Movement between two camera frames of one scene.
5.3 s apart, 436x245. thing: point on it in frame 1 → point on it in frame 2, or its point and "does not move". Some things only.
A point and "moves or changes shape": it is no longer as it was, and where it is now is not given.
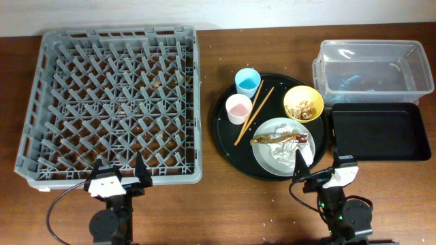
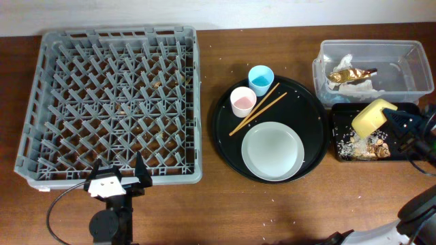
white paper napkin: (286, 151) → (356, 89)
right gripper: (315, 182) → (411, 126)
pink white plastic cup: (238, 107) moves or changes shape
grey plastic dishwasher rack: (107, 95) does not move
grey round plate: (275, 142) moves or changes shape
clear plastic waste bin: (372, 71) does not move
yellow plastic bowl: (303, 104) → (371, 118)
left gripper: (144, 178) does not move
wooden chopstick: (252, 110) moves or changes shape
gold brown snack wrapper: (277, 138) → (343, 76)
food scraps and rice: (304, 110) → (350, 145)
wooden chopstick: (255, 116) moves or changes shape
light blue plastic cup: (247, 82) → (261, 79)
